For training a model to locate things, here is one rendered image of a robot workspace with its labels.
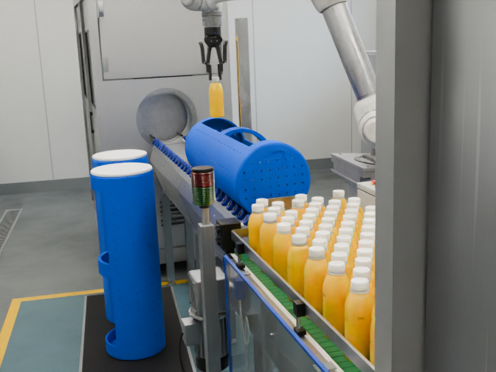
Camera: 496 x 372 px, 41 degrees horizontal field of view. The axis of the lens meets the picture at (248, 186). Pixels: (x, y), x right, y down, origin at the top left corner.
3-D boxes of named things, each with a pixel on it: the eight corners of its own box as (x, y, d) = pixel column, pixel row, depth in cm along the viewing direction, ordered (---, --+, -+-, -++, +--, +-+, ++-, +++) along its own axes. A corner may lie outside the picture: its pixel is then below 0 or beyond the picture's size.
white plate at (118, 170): (135, 160, 318) (135, 162, 318) (80, 168, 302) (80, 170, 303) (162, 167, 296) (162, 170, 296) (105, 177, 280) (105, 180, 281)
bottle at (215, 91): (224, 117, 300) (223, 80, 296) (210, 118, 299) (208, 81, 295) (224, 115, 306) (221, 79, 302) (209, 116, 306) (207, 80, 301)
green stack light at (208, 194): (212, 198, 184) (212, 181, 183) (218, 204, 178) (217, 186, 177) (190, 201, 183) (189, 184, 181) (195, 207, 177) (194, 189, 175)
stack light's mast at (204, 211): (213, 219, 186) (210, 164, 182) (219, 225, 180) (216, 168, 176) (192, 222, 184) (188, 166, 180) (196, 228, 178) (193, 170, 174)
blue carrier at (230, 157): (243, 171, 323) (240, 114, 316) (312, 215, 241) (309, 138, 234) (187, 178, 315) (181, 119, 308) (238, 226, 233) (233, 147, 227)
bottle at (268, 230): (283, 274, 197) (281, 221, 193) (260, 275, 197) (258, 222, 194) (282, 266, 204) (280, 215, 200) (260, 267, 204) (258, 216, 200)
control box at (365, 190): (382, 207, 230) (382, 178, 227) (412, 221, 211) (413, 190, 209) (356, 210, 227) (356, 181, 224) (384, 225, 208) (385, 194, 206)
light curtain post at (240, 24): (255, 302, 404) (244, 18, 366) (258, 305, 399) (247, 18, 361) (246, 303, 403) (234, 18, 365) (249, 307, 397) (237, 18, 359)
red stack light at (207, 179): (211, 181, 183) (211, 167, 182) (217, 186, 177) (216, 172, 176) (189, 184, 181) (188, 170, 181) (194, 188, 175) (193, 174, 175)
